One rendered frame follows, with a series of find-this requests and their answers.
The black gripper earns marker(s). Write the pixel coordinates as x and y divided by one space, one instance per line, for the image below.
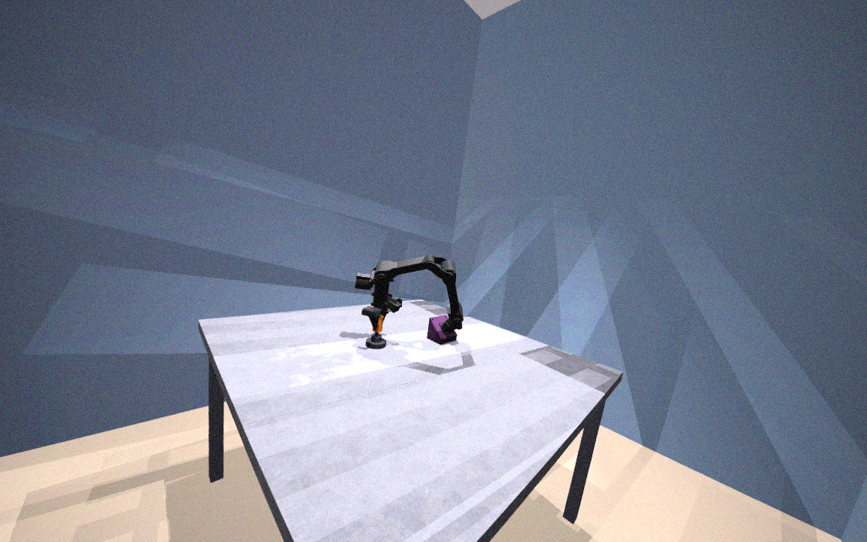
375 312

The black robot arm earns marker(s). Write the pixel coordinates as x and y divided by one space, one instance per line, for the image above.
385 271

